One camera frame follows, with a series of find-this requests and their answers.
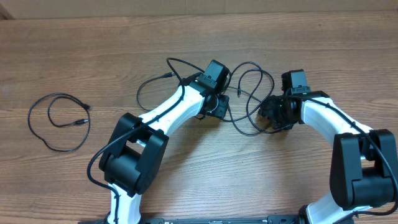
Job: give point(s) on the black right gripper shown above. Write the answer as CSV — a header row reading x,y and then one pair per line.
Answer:
x,y
267,111

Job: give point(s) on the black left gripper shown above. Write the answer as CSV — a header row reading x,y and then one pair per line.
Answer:
x,y
222,109

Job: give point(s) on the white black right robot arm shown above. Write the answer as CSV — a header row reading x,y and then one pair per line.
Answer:
x,y
363,172

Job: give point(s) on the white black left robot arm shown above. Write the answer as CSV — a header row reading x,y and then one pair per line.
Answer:
x,y
131,159

